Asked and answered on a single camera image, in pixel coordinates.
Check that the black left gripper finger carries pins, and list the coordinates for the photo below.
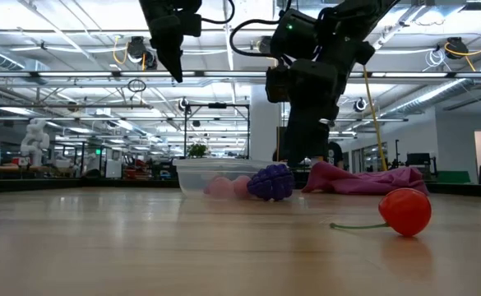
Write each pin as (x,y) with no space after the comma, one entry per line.
(171,57)

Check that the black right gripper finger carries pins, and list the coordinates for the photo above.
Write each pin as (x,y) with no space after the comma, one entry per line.
(306,131)

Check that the purple toy grape bunch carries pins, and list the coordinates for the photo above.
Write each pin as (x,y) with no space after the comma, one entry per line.
(271,183)

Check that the red toy cherry green stem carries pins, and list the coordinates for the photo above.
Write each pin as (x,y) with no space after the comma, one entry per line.
(406,211)

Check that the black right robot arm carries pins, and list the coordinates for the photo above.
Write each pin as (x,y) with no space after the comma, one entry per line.
(347,16)

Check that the clear plastic tupperware container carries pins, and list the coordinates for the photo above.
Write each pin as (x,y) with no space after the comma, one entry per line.
(195,177)

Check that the person standing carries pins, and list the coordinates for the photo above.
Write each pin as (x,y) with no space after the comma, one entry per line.
(335,154)

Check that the purple crumpled cloth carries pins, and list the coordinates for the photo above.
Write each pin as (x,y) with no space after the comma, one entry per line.
(367,183)

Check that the green potted plant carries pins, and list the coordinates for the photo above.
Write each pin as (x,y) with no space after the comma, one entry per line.
(197,151)

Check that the black monitor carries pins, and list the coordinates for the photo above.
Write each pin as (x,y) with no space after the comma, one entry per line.
(418,159)

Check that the white cabinet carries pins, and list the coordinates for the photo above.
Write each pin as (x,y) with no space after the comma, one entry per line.
(113,168)

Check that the white robot figure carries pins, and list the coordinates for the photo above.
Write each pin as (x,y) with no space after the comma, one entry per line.
(34,141)

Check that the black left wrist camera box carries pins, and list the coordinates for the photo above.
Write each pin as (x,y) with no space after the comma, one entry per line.
(191,24)

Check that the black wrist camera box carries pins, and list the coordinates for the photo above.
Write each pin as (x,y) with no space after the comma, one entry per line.
(276,84)
(191,24)

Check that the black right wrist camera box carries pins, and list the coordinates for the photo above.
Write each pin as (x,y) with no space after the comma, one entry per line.
(276,84)

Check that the black metal stand frame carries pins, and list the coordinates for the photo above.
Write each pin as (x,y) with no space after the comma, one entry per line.
(217,105)

